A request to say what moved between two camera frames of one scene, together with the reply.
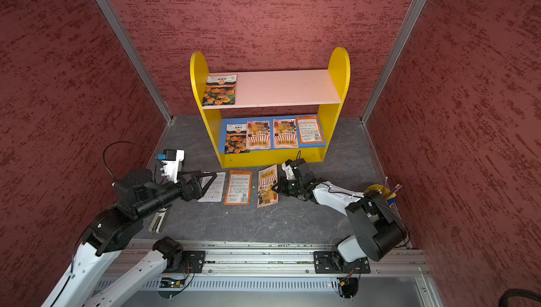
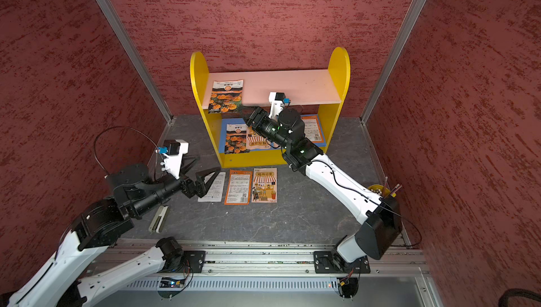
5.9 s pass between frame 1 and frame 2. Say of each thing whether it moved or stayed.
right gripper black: moved
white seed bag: stayed
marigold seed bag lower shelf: stayed
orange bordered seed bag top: stayed
